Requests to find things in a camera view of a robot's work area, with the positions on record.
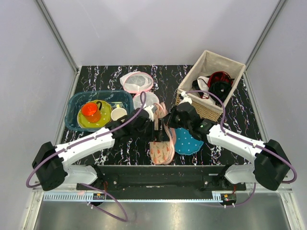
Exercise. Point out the cream cup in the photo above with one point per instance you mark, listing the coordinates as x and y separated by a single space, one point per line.
118 114

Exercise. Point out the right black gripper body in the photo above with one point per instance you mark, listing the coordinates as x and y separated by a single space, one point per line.
174 120

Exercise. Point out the left aluminium frame post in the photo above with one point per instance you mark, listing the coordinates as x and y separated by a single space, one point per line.
52 26

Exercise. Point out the orange plastic lid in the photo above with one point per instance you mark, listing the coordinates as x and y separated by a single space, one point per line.
91 111

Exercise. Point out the yellow polka dot plate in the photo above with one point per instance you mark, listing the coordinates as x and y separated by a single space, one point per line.
105 117

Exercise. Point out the blue polka dot plate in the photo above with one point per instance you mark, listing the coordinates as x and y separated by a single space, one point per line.
186 144

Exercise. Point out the right aluminium frame post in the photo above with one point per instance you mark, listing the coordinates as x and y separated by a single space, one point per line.
273 17

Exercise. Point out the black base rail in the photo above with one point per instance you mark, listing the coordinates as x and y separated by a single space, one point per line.
163 182

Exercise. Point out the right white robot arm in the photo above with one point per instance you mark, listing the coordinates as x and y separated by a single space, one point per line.
268 163

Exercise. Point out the red and black bra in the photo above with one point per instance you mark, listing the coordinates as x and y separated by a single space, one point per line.
220 84

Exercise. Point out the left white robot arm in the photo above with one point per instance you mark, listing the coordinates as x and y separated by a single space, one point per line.
55 165

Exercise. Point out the aluminium frame post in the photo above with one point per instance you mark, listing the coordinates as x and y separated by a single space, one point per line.
52 26
273 17

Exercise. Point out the floral mesh laundry bag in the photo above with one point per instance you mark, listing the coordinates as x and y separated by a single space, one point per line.
162 153

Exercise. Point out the teal plastic bin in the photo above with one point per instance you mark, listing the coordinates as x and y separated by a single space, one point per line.
116 98

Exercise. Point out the white round mesh bra bag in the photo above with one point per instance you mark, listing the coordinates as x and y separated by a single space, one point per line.
137 82

